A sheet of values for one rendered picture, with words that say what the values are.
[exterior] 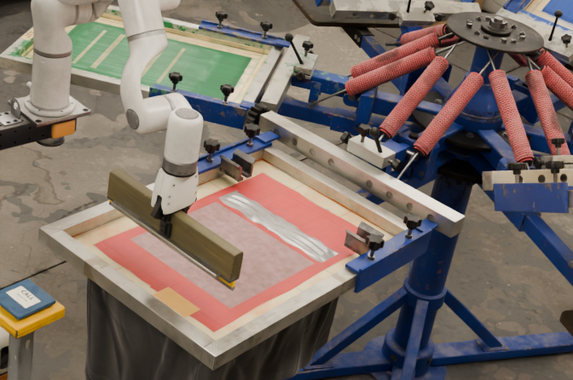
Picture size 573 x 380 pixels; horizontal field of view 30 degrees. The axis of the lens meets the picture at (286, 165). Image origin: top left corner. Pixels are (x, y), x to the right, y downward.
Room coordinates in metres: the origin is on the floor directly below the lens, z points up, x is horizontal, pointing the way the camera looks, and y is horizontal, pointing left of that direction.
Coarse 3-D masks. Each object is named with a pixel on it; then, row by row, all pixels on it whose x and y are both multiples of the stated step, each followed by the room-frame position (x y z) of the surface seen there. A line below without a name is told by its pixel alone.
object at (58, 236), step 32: (288, 160) 2.61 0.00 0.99; (320, 192) 2.53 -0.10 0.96; (352, 192) 2.50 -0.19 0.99; (64, 224) 2.10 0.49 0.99; (96, 224) 2.17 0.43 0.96; (384, 224) 2.40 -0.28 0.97; (64, 256) 2.02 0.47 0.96; (96, 256) 2.00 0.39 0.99; (128, 288) 1.90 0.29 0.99; (320, 288) 2.04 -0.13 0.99; (160, 320) 1.82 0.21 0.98; (256, 320) 1.87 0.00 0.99; (288, 320) 1.92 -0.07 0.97; (192, 352) 1.76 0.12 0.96; (224, 352) 1.75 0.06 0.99
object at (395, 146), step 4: (380, 144) 2.71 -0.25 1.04; (384, 144) 2.72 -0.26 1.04; (388, 144) 2.72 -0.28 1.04; (392, 144) 2.73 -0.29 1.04; (396, 144) 2.73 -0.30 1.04; (392, 148) 2.70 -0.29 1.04; (396, 148) 2.71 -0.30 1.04; (400, 148) 2.71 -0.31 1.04; (404, 148) 2.71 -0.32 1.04; (396, 152) 2.69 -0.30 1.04; (400, 152) 2.69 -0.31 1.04; (404, 152) 2.71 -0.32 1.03; (356, 156) 2.62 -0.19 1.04; (396, 156) 2.68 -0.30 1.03; (400, 156) 2.70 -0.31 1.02; (404, 156) 2.72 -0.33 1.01; (364, 160) 2.60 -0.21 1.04; (400, 160) 2.70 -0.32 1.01; (372, 164) 2.59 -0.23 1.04
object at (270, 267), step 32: (320, 224) 2.37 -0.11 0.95; (352, 224) 2.40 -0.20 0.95; (256, 256) 2.17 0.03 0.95; (288, 256) 2.19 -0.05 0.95; (160, 288) 1.97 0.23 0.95; (192, 288) 1.99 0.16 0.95; (224, 288) 2.02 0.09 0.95; (256, 288) 2.04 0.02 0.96; (288, 288) 2.06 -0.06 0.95; (224, 320) 1.90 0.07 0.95
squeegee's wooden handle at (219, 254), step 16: (112, 176) 2.11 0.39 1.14; (128, 176) 2.11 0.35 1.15; (112, 192) 2.11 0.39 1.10; (128, 192) 2.08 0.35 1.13; (144, 192) 2.06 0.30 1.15; (128, 208) 2.08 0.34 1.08; (144, 208) 2.05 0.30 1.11; (176, 224) 1.99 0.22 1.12; (192, 224) 1.97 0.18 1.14; (176, 240) 1.98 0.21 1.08; (192, 240) 1.95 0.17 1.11; (208, 240) 1.93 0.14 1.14; (224, 240) 1.93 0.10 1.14; (208, 256) 1.92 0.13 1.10; (224, 256) 1.90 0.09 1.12; (240, 256) 1.90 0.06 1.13; (224, 272) 1.89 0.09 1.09
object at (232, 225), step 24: (216, 192) 2.43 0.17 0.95; (240, 192) 2.46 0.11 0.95; (264, 192) 2.48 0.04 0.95; (288, 192) 2.50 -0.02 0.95; (192, 216) 2.29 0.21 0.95; (216, 216) 2.31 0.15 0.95; (240, 216) 2.33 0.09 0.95; (288, 216) 2.38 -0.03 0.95; (120, 240) 2.13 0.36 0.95; (144, 240) 2.15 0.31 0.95; (240, 240) 2.22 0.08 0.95; (120, 264) 2.03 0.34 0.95; (144, 264) 2.05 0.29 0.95; (168, 264) 2.07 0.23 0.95; (192, 264) 2.09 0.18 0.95
